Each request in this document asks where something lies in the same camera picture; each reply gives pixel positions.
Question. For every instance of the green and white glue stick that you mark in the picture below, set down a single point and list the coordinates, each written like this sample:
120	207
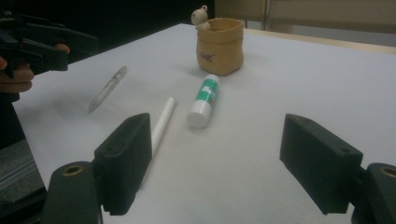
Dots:
204	99

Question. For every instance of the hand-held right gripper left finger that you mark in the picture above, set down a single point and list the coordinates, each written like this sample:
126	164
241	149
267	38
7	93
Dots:
124	161

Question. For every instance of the white pen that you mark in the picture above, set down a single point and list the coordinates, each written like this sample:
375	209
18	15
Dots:
163	121

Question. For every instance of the wooden table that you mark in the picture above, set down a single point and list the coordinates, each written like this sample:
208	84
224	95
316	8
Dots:
342	43

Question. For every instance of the tan pen holder with bear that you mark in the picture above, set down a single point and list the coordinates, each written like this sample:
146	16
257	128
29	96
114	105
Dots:
219	49

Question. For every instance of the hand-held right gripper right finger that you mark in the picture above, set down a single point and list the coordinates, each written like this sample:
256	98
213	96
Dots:
320	161

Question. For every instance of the beige wooden bench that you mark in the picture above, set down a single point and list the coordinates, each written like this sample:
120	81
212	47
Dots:
327	15

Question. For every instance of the metal floor rail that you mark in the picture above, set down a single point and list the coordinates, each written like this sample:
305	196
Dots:
15	177

